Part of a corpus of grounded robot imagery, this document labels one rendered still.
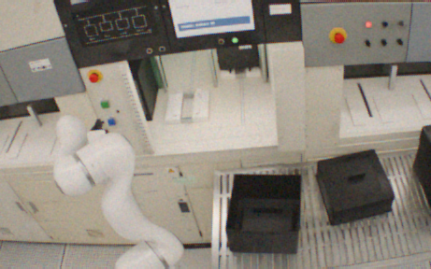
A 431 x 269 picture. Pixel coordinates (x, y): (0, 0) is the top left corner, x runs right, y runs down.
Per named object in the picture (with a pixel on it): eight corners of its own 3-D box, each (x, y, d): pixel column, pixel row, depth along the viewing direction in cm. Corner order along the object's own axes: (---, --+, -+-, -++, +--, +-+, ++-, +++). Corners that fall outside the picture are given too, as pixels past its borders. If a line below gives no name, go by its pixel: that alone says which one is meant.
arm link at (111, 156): (137, 267, 129) (176, 241, 135) (154, 288, 120) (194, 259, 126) (64, 149, 103) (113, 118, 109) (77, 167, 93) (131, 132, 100)
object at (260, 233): (237, 198, 181) (234, 173, 169) (301, 199, 175) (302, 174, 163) (229, 252, 162) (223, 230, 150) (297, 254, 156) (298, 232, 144)
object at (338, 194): (330, 226, 162) (333, 208, 153) (314, 174, 184) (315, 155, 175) (393, 210, 161) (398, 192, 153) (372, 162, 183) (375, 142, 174)
